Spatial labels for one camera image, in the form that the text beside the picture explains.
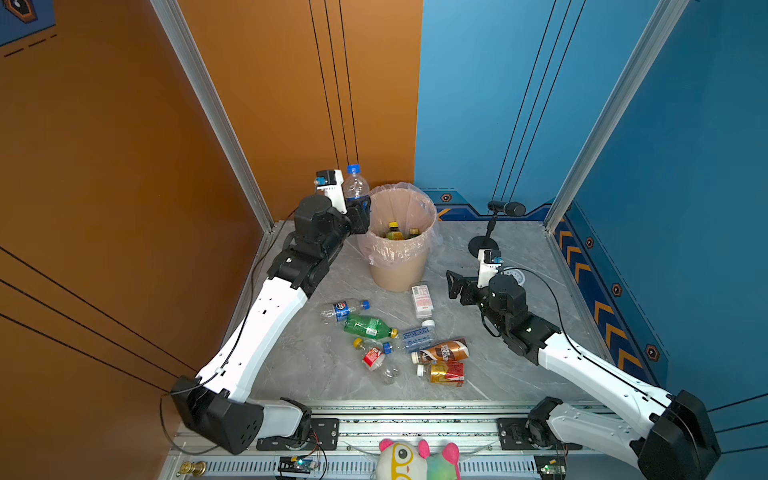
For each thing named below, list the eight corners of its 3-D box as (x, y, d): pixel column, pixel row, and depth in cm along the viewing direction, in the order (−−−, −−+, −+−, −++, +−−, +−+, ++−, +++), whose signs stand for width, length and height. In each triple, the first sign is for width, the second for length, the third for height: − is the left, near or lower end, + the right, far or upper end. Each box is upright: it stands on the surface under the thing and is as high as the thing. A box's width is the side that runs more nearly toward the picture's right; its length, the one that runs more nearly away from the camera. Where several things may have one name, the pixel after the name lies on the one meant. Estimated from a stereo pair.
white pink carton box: (419, 331, 93) (420, 324, 89) (411, 290, 102) (411, 283, 99) (436, 328, 93) (438, 322, 90) (427, 288, 103) (428, 281, 99)
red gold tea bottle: (415, 382, 83) (416, 376, 79) (416, 364, 86) (418, 357, 82) (461, 388, 82) (464, 382, 78) (460, 369, 85) (464, 363, 81)
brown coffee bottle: (415, 372, 85) (416, 365, 80) (411, 356, 87) (412, 349, 83) (466, 360, 87) (470, 353, 82) (461, 345, 90) (464, 338, 85)
